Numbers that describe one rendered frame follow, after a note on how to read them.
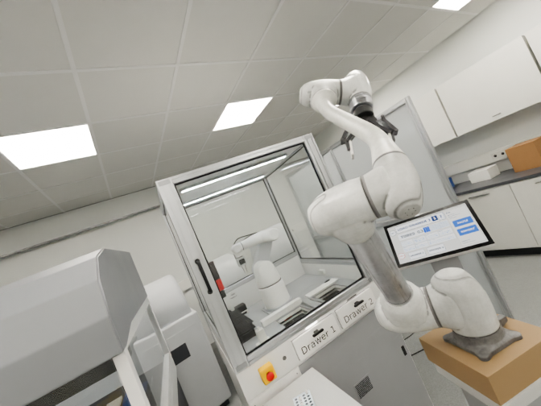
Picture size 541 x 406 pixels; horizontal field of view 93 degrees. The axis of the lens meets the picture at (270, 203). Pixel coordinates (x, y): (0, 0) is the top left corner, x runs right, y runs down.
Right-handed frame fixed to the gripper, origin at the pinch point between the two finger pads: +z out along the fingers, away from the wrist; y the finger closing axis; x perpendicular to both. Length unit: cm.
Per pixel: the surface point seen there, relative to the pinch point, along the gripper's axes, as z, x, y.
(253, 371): 73, 68, -65
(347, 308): 43, 92, -15
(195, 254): 21, 34, -87
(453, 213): -11, 90, 57
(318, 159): -45, 60, -21
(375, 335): 56, 110, 0
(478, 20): -281, 150, 182
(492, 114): -174, 198, 178
